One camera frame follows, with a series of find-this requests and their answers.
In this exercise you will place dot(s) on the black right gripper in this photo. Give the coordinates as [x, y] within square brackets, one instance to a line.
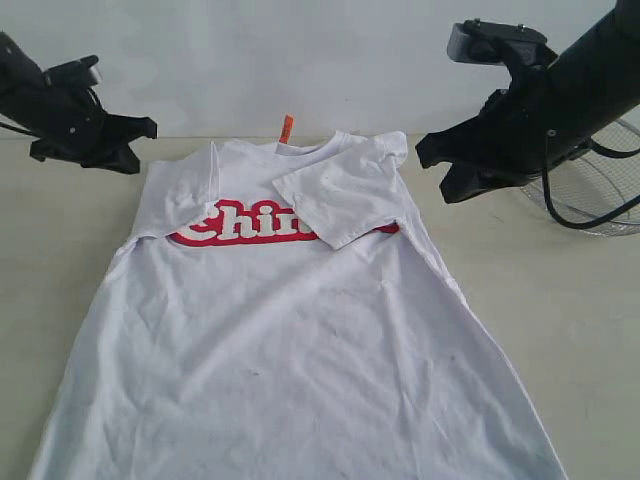
[539, 121]

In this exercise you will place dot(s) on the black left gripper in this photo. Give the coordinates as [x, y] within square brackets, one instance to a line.
[72, 127]

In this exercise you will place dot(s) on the white t-shirt with red logo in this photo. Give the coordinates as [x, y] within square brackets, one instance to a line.
[280, 312]

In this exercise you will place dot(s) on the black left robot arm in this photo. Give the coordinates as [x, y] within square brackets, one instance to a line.
[18, 69]

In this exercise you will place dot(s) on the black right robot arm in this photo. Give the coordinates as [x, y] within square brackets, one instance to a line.
[608, 56]

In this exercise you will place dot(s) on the orange shirt neck tag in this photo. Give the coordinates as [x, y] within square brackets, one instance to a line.
[286, 130]

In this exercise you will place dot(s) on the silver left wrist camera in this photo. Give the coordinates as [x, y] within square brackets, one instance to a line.
[74, 76]

